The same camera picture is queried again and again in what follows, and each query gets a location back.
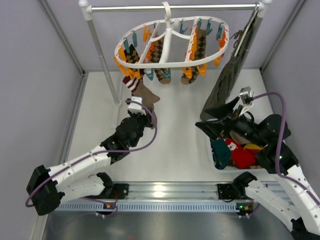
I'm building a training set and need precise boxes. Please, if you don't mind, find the white and steel clothes rack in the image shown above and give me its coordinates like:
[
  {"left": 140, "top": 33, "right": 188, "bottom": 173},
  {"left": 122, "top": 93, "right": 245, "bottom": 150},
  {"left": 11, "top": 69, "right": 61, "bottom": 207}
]
[{"left": 78, "top": 0, "right": 271, "bottom": 106}]

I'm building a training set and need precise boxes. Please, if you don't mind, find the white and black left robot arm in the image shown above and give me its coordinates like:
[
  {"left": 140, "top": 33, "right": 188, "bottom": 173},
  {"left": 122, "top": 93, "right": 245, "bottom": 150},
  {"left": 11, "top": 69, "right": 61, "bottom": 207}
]
[{"left": 25, "top": 107, "right": 157, "bottom": 216}]

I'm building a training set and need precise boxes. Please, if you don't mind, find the red santa sock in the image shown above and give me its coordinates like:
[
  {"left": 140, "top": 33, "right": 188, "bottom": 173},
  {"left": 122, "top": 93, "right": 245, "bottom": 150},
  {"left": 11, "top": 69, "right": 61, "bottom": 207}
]
[{"left": 225, "top": 138, "right": 256, "bottom": 169}]

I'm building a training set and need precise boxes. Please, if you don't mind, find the mustard yellow sock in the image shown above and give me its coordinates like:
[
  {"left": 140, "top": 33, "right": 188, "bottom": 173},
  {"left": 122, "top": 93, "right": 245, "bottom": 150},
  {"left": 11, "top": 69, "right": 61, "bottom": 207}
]
[{"left": 243, "top": 143, "right": 265, "bottom": 152}]

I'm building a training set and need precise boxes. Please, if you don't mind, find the beige ribbed sock striped cuff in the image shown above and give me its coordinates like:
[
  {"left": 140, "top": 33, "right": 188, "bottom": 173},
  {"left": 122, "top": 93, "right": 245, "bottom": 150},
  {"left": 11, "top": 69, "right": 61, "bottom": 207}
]
[{"left": 122, "top": 76, "right": 160, "bottom": 115}]

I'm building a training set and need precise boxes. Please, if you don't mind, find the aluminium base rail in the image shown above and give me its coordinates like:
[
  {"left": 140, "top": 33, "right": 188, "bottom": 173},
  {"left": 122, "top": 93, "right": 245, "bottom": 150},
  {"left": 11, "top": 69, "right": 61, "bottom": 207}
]
[{"left": 109, "top": 181, "right": 313, "bottom": 201}]

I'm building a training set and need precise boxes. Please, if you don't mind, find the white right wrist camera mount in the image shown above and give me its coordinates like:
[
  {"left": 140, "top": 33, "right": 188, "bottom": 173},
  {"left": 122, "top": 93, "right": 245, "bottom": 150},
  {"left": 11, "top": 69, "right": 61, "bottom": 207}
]
[{"left": 237, "top": 86, "right": 254, "bottom": 117}]

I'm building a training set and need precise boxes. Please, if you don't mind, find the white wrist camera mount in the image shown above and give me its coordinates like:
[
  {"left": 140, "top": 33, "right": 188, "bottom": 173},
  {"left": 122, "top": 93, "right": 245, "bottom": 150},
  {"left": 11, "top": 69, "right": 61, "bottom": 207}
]
[
  {"left": 125, "top": 96, "right": 146, "bottom": 115},
  {"left": 237, "top": 86, "right": 254, "bottom": 117}
]

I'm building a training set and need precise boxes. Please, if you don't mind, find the olive green hanging garment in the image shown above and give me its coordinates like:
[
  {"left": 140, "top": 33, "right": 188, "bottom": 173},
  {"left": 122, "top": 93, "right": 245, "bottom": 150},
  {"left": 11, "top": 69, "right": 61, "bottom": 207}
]
[{"left": 199, "top": 10, "right": 258, "bottom": 121}]

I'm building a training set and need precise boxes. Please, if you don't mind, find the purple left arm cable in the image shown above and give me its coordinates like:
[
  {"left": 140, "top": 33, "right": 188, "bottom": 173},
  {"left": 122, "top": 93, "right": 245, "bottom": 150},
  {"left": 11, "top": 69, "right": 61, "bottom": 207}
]
[{"left": 24, "top": 98, "right": 158, "bottom": 208}]

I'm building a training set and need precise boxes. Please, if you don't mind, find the white plastic laundry basket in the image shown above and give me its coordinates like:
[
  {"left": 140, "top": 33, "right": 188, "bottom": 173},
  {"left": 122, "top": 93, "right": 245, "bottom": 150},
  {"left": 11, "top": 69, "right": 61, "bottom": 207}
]
[{"left": 198, "top": 114, "right": 282, "bottom": 173}]

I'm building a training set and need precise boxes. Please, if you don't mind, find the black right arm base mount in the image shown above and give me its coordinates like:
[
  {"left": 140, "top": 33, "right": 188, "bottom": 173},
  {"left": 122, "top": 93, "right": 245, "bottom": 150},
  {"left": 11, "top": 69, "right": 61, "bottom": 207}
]
[{"left": 217, "top": 183, "right": 248, "bottom": 202}]

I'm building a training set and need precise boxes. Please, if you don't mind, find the teal green sock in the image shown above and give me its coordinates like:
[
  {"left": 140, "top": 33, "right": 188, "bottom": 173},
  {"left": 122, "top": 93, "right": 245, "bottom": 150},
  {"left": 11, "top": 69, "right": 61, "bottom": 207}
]
[{"left": 210, "top": 139, "right": 232, "bottom": 170}]

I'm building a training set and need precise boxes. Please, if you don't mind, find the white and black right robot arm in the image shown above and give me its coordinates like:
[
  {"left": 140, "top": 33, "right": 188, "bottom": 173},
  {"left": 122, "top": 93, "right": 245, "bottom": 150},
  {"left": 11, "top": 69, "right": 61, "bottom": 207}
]
[{"left": 195, "top": 96, "right": 320, "bottom": 240}]

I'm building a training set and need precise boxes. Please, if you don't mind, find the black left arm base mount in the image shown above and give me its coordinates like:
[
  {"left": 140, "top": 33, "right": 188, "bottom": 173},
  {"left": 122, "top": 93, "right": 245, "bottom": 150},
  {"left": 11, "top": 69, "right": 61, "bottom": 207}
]
[{"left": 99, "top": 183, "right": 130, "bottom": 200}]

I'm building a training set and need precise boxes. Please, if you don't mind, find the white round clip hanger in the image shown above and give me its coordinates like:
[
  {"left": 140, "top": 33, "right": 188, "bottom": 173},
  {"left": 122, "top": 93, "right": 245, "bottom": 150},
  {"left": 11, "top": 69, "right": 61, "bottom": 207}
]
[{"left": 113, "top": 1, "right": 229, "bottom": 80}]

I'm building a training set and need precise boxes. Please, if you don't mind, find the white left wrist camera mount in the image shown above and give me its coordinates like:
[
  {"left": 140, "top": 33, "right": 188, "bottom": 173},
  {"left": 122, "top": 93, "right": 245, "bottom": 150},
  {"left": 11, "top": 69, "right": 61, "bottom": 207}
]
[{"left": 125, "top": 96, "right": 146, "bottom": 115}]

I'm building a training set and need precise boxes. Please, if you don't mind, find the grey slotted cable duct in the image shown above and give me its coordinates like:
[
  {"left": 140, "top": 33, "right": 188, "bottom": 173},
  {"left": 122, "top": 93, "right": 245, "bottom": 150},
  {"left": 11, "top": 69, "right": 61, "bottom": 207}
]
[{"left": 56, "top": 201, "right": 252, "bottom": 213}]

